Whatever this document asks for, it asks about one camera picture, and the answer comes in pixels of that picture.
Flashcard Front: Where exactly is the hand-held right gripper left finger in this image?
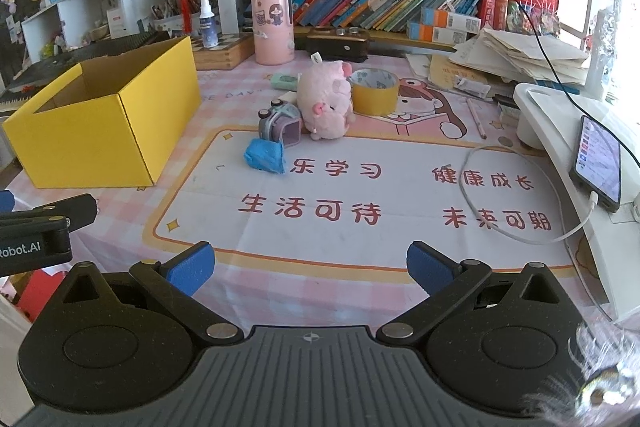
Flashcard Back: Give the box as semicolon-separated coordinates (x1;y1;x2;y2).
47;241;246;342

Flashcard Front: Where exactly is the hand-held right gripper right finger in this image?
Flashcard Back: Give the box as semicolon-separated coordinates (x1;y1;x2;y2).
375;241;573;342

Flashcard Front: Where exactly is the yellow cardboard box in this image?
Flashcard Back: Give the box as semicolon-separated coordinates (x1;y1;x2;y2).
1;36;202;188

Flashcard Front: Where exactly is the grey purple toy truck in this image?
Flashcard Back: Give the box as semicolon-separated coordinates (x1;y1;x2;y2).
257;98;304;148

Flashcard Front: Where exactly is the yellow tape roll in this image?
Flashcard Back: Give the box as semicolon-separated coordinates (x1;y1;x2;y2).
348;68;401;116

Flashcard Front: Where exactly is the pink plush pig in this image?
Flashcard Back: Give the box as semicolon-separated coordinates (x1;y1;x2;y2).
296;61;355;142

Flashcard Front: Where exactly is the pink checked desktop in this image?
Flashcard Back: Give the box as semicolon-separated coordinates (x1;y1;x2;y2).
0;34;616;323

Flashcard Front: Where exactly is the cardboard box with red contents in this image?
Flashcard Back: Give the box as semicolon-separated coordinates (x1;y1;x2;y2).
15;269;68;323

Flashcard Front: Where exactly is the blue face mask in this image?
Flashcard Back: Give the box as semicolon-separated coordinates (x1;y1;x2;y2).
244;138;286;175

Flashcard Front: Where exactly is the pencil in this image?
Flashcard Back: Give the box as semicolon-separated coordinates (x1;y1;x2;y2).
465;97;487;139

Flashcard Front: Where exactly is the black keyboard piano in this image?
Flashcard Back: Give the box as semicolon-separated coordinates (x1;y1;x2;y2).
0;29;173;110

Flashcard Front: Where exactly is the white box with red label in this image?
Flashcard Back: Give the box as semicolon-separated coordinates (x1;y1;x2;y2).
106;7;126;38

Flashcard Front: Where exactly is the black smartphone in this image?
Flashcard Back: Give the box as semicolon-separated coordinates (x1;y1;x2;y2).
570;115;622;212

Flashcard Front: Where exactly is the wooden chess box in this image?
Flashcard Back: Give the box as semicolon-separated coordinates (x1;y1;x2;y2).
191;33;257;70

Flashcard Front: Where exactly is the white pen holder with brushes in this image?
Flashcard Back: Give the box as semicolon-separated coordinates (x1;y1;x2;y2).
151;0;181;32
177;0;201;36

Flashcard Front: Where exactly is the blue orange white box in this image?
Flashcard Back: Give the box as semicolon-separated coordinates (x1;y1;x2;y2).
421;7;482;30
407;22;471;45

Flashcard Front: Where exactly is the stack of loose papers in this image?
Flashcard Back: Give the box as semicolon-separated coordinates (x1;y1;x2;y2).
447;27;593;88

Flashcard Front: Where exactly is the white blue spray bottle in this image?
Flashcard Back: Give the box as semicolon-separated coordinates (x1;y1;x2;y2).
198;0;219;48

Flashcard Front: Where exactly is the brown black box with holes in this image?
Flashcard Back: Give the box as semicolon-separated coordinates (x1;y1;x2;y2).
306;26;370;62

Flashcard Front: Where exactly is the pink humidifier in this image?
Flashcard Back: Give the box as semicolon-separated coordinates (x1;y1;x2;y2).
250;0;295;66

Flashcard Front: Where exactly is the white charging cable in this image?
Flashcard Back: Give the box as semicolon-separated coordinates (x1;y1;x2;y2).
460;144;601;244

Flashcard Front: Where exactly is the black cable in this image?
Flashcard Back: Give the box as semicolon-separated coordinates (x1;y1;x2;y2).
460;0;588;120

